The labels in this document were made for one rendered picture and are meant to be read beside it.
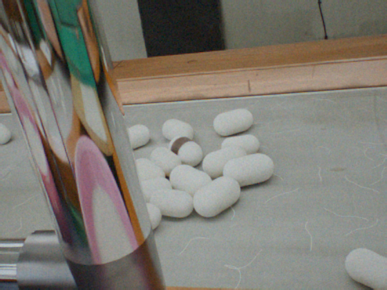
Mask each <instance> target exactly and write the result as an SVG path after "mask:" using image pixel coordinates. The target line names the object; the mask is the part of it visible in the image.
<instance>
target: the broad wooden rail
mask: <svg viewBox="0 0 387 290"><path fill-rule="evenodd" d="M112 64H113V68H114V71H115V76H116V79H117V86H118V89H119V92H120V97H121V100H122V104H123V106H125V105H135V104H152V103H169V102H187V101H196V100H205V99H222V98H231V97H257V96H266V95H284V94H292V93H310V92H319V91H329V90H345V89H355V88H381V87H387V34H386V35H373V36H367V37H353V38H344V39H328V40H321V41H309V42H302V43H289V44H283V45H276V46H263V47H257V48H239V49H231V50H219V51H212V52H200V53H193V54H186V55H167V56H161V57H148V58H141V59H130V60H123V61H118V60H116V61H112ZM2 113H11V111H10V108H9V106H8V101H7V99H6V96H5V94H4V92H3V88H2V87H1V84H0V114H2Z"/></svg>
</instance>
